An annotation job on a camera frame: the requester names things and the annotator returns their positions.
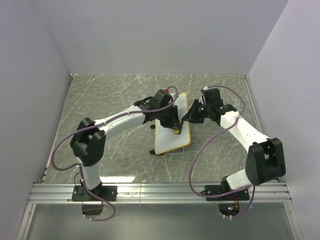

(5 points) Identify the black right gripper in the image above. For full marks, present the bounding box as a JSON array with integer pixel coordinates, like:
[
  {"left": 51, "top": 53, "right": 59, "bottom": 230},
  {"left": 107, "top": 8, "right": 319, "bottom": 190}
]
[{"left": 181, "top": 100, "right": 211, "bottom": 125}]

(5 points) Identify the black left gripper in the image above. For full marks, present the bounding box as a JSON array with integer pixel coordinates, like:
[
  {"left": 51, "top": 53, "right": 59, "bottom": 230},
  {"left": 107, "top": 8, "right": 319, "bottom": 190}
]
[{"left": 157, "top": 105, "right": 182, "bottom": 131}]

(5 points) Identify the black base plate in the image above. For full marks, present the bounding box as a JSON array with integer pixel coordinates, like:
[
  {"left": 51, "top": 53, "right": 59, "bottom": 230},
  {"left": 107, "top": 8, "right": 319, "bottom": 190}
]
[
  {"left": 71, "top": 185, "right": 118, "bottom": 202},
  {"left": 200, "top": 184, "right": 250, "bottom": 201}
]

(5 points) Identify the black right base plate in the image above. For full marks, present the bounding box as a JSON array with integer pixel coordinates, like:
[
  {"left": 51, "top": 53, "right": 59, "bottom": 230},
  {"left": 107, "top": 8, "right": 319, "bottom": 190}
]
[{"left": 200, "top": 184, "right": 250, "bottom": 201}]

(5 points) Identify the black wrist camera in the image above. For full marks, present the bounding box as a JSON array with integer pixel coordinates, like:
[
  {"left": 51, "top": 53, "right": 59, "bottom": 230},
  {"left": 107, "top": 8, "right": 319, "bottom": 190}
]
[
  {"left": 201, "top": 88, "right": 224, "bottom": 108},
  {"left": 149, "top": 89, "right": 173, "bottom": 109}
]

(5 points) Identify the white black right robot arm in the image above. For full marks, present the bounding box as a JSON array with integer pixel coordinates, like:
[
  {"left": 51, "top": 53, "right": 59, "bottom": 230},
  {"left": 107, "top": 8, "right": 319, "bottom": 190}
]
[{"left": 182, "top": 99, "right": 286, "bottom": 200}]

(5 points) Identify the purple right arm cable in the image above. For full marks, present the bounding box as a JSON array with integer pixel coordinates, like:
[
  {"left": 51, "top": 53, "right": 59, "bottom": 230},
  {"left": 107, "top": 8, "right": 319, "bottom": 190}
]
[{"left": 188, "top": 85, "right": 256, "bottom": 219}]

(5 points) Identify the aluminium mounting rail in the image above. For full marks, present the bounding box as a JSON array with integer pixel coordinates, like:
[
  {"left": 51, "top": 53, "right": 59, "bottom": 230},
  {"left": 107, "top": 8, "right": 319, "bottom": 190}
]
[{"left": 27, "top": 181, "right": 292, "bottom": 205}]

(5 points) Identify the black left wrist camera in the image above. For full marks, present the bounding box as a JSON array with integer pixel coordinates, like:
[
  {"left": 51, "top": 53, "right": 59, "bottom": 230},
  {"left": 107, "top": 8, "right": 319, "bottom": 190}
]
[{"left": 149, "top": 89, "right": 173, "bottom": 109}]

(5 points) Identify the yellow-framed whiteboard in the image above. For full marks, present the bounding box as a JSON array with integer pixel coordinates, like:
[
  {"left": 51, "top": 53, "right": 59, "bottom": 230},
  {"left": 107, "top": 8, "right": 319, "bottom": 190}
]
[{"left": 149, "top": 92, "right": 191, "bottom": 155}]

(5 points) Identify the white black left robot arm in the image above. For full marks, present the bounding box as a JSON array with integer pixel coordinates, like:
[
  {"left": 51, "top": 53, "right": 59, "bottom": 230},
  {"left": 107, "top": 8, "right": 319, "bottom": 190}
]
[{"left": 70, "top": 96, "right": 183, "bottom": 201}]

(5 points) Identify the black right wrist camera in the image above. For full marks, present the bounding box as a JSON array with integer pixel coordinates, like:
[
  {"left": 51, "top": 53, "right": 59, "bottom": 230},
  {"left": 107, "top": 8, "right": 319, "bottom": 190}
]
[{"left": 201, "top": 88, "right": 224, "bottom": 108}]

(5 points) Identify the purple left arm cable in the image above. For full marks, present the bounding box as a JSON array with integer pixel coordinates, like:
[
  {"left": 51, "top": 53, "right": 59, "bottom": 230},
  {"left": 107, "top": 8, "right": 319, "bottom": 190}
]
[{"left": 51, "top": 86, "right": 180, "bottom": 222}]

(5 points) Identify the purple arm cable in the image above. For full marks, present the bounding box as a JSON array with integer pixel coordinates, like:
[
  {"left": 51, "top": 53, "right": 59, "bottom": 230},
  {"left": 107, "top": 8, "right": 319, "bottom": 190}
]
[
  {"left": 188, "top": 85, "right": 256, "bottom": 219},
  {"left": 51, "top": 86, "right": 180, "bottom": 222}
]

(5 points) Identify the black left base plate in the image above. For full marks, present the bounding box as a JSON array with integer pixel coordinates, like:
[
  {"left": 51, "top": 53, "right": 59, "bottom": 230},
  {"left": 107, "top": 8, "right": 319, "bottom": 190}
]
[{"left": 71, "top": 185, "right": 118, "bottom": 202}]

